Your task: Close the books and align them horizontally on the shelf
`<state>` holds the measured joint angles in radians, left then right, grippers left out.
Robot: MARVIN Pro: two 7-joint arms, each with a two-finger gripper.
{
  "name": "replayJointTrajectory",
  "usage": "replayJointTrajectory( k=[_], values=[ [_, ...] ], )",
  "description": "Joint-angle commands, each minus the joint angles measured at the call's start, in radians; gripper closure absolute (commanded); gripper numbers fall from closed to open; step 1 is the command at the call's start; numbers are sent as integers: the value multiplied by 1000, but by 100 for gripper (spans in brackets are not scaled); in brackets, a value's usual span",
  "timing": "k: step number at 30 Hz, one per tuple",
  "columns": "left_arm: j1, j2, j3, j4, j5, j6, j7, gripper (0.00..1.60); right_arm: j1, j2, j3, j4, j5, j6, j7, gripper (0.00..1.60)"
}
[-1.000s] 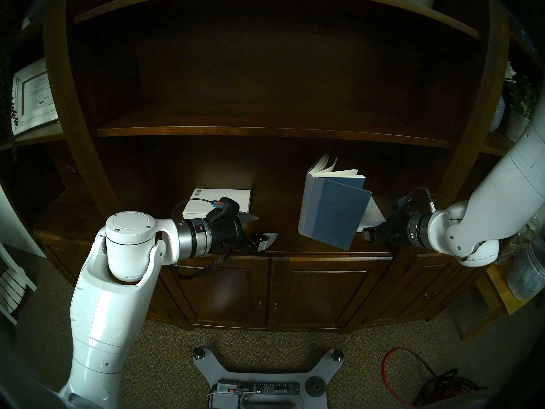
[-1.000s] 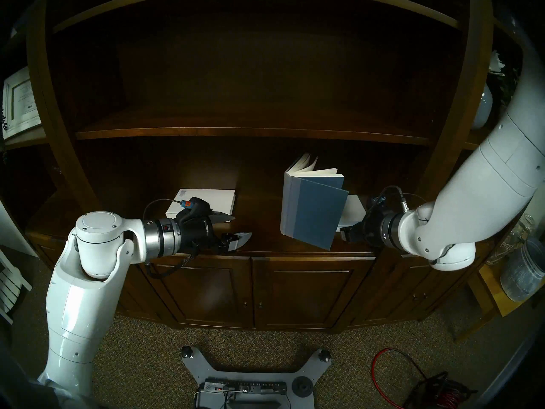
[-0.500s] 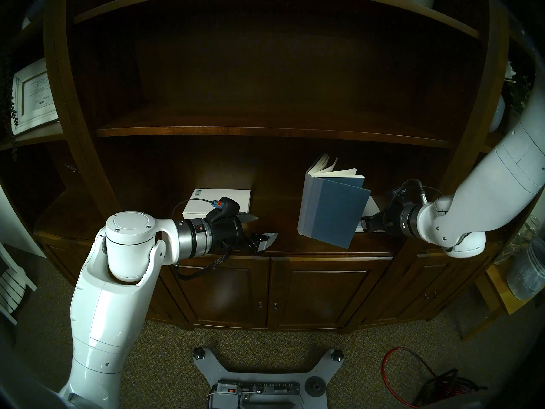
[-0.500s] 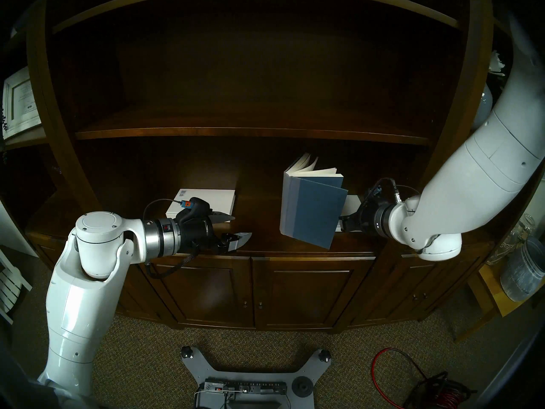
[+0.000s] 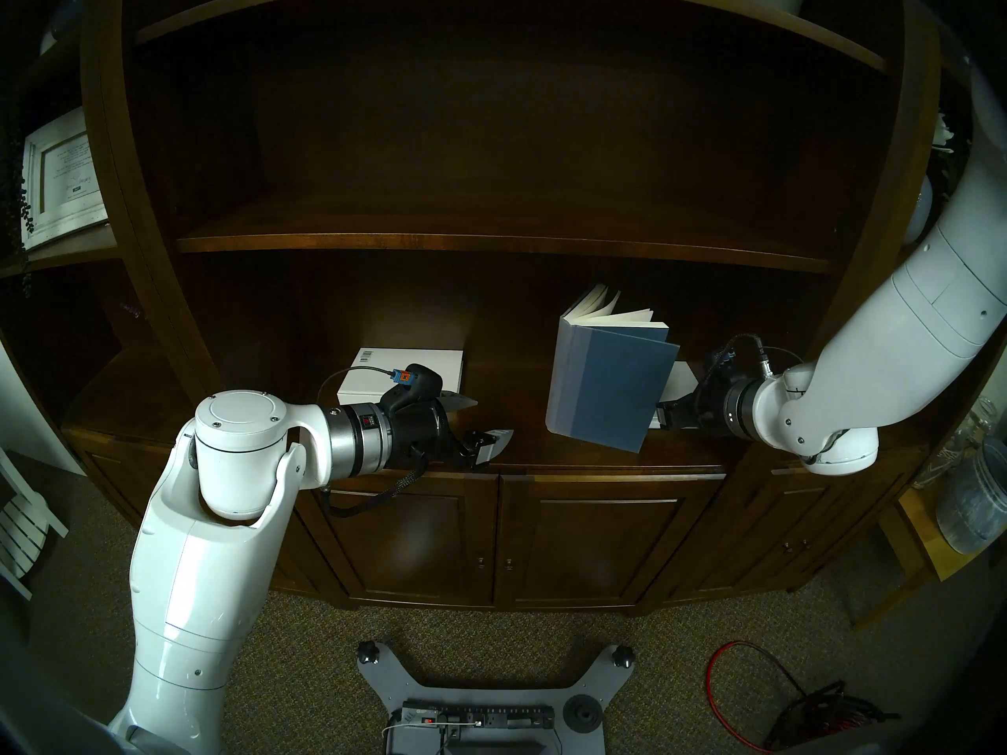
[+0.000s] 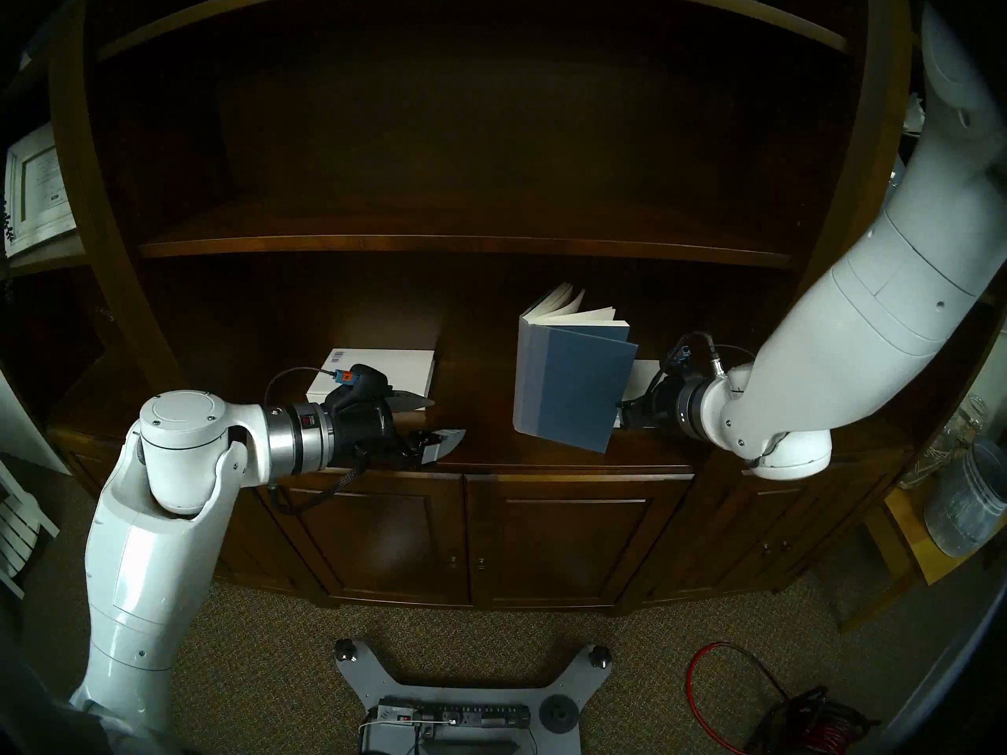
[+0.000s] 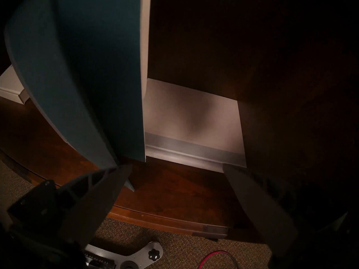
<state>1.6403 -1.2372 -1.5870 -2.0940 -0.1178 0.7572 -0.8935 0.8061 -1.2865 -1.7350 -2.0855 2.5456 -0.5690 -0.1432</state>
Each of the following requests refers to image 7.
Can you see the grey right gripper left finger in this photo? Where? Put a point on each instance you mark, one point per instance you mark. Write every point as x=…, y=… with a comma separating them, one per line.
x=89, y=206

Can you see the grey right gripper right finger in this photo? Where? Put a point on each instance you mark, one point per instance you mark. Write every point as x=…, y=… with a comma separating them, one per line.
x=260, y=212

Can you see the blue hardcover book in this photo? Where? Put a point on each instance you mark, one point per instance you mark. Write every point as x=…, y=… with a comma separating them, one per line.
x=84, y=75

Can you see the black round base disc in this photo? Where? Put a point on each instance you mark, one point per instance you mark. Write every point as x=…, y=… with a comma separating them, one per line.
x=130, y=266

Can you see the black star knob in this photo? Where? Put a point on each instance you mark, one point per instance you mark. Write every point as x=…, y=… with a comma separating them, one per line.
x=155, y=254

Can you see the white book with grey spine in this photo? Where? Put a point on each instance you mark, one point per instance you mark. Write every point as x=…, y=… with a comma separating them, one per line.
x=190, y=117

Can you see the white book with barcode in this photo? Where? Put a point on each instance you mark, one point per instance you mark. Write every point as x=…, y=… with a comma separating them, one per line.
x=11, y=86

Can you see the dark wooden bookshelf cabinet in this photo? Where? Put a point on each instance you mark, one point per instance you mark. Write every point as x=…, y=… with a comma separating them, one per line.
x=252, y=47

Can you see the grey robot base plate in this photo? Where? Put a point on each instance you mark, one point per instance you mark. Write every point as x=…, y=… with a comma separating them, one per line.
x=137, y=255

